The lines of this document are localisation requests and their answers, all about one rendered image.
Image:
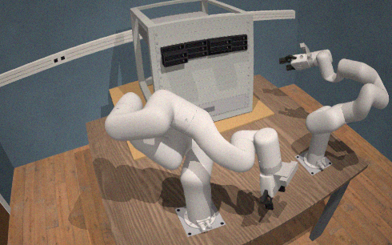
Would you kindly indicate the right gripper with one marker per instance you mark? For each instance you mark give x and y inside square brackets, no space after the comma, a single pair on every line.
[299,62]

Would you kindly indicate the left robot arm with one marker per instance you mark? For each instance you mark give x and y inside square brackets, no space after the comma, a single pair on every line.
[163,116]

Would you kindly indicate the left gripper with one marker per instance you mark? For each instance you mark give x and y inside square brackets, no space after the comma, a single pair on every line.
[270,185]

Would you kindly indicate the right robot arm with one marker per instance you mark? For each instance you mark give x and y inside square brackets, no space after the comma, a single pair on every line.
[324,120]

